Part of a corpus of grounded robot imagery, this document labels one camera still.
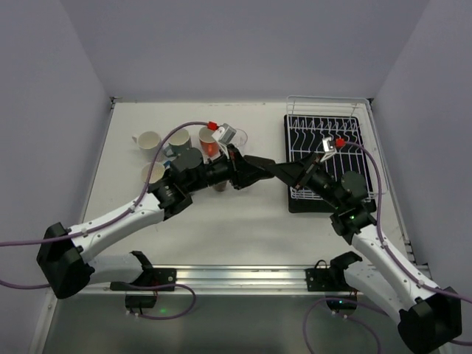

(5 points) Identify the brown mug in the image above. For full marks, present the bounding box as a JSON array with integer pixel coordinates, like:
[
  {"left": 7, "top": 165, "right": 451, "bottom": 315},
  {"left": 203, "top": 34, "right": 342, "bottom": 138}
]
[{"left": 212, "top": 181, "right": 227, "bottom": 192}]

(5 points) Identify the clear plastic glass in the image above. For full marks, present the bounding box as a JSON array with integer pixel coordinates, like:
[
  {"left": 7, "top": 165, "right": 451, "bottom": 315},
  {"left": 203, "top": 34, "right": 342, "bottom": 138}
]
[{"left": 232, "top": 128, "right": 248, "bottom": 151}]

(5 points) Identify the orange mug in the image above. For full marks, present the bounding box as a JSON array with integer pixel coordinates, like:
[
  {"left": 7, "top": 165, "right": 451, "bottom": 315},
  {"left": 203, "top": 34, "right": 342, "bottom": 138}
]
[{"left": 198, "top": 127, "right": 221, "bottom": 159}]

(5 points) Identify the grey-blue mug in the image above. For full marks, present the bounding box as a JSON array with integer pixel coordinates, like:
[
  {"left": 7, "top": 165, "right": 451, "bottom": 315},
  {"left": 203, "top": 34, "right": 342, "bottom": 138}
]
[{"left": 163, "top": 128, "right": 192, "bottom": 158}]

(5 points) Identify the dark blue mug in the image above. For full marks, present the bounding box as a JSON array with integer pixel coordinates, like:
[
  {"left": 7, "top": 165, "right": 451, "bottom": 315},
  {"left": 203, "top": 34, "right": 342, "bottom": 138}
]
[{"left": 141, "top": 162, "right": 168, "bottom": 184}]

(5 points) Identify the white mug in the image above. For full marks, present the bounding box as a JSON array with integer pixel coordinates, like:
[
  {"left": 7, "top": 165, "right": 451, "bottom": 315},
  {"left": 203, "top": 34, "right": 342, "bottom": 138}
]
[{"left": 132, "top": 131, "right": 162, "bottom": 162}]

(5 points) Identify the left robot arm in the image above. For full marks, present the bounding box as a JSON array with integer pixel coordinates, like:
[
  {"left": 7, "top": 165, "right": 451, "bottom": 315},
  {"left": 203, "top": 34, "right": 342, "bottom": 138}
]
[{"left": 36, "top": 145, "right": 274, "bottom": 299}]

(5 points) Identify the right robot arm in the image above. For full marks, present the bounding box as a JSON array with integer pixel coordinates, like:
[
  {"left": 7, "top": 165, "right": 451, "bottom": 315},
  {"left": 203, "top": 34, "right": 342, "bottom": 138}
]
[{"left": 266, "top": 155, "right": 462, "bottom": 353}]

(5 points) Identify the black drip tray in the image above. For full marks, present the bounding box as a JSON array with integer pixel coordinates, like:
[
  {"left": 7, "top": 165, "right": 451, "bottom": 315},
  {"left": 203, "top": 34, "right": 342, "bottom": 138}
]
[{"left": 284, "top": 114, "right": 378, "bottom": 213}]

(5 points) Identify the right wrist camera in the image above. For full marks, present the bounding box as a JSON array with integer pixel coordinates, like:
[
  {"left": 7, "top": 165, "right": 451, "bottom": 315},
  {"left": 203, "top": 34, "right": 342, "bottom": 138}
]
[{"left": 320, "top": 136, "right": 337, "bottom": 162}]

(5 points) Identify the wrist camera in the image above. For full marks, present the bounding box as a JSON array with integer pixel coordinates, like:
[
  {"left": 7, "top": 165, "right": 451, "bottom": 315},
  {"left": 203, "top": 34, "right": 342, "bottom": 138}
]
[
  {"left": 320, "top": 136, "right": 337, "bottom": 162},
  {"left": 214, "top": 124, "right": 237, "bottom": 145}
]

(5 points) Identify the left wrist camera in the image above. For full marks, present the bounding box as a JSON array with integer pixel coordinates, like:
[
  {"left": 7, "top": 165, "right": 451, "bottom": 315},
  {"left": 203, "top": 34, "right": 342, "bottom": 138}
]
[{"left": 214, "top": 124, "right": 237, "bottom": 145}]

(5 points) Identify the white wire dish rack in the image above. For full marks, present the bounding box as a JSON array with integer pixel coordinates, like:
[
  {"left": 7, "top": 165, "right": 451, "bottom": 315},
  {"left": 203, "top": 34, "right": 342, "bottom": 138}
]
[{"left": 284, "top": 95, "right": 389, "bottom": 199}]

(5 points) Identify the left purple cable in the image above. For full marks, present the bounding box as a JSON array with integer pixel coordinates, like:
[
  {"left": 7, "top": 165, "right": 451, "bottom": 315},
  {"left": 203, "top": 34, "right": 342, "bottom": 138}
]
[{"left": 0, "top": 120, "right": 218, "bottom": 319}]

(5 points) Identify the purple cable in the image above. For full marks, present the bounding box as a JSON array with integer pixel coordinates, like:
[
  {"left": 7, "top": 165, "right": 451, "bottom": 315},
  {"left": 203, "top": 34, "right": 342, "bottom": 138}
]
[
  {"left": 0, "top": 120, "right": 218, "bottom": 319},
  {"left": 302, "top": 138, "right": 472, "bottom": 354}
]

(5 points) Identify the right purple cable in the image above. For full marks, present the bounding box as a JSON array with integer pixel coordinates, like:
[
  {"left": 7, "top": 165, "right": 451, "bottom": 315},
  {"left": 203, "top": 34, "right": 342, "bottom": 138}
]
[{"left": 302, "top": 138, "right": 472, "bottom": 354}]

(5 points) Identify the aluminium rail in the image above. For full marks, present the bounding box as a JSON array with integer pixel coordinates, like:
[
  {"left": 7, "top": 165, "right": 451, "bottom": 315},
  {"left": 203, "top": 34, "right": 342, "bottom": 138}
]
[{"left": 46, "top": 263, "right": 399, "bottom": 296}]

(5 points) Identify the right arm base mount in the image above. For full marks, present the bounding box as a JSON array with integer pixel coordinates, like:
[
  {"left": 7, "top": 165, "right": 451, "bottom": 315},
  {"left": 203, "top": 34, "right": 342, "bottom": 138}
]
[{"left": 305, "top": 251, "right": 362, "bottom": 315}]

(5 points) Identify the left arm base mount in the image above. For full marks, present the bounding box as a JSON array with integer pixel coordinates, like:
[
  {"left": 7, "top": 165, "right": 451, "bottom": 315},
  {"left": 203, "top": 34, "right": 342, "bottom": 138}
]
[{"left": 110, "top": 251, "right": 177, "bottom": 315}]

